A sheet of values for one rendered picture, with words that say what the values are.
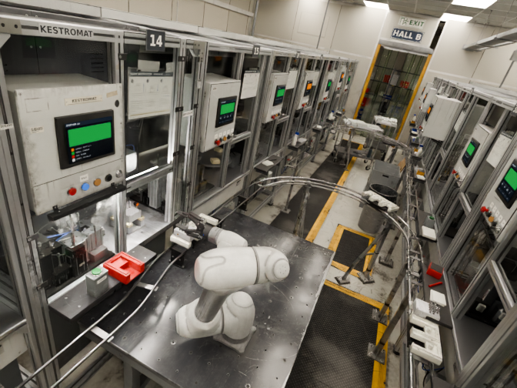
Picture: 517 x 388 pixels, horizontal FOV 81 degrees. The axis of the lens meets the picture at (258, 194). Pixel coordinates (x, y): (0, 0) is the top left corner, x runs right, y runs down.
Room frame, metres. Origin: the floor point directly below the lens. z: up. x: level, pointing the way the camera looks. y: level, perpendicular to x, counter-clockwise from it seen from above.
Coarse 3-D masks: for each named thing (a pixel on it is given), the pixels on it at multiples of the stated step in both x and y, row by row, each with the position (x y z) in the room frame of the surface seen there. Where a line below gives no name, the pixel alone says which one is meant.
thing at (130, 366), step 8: (80, 328) 1.01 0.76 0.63; (88, 336) 0.99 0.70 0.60; (104, 344) 0.95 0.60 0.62; (112, 352) 0.94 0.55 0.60; (128, 360) 0.90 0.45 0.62; (128, 368) 0.93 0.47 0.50; (136, 368) 0.89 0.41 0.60; (144, 368) 0.87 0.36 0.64; (128, 376) 0.93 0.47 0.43; (136, 376) 0.96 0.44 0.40; (144, 376) 1.05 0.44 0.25; (152, 376) 0.85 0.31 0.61; (128, 384) 0.93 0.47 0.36; (136, 384) 0.96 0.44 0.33; (144, 384) 1.02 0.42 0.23; (160, 384) 0.84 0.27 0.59; (168, 384) 0.82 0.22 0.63
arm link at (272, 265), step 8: (256, 248) 0.87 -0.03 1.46; (264, 248) 0.88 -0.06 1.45; (272, 248) 0.92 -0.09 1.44; (256, 256) 0.82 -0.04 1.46; (264, 256) 0.83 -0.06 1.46; (272, 256) 0.83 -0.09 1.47; (280, 256) 0.83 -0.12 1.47; (264, 264) 0.81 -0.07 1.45; (272, 264) 0.80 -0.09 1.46; (280, 264) 0.81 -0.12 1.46; (288, 264) 0.82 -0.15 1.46; (264, 272) 0.80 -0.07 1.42; (272, 272) 0.79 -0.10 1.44; (280, 272) 0.79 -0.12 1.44; (288, 272) 0.81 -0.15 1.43; (256, 280) 0.78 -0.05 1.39; (264, 280) 0.79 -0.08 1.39; (272, 280) 0.79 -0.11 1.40; (280, 280) 0.79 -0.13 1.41
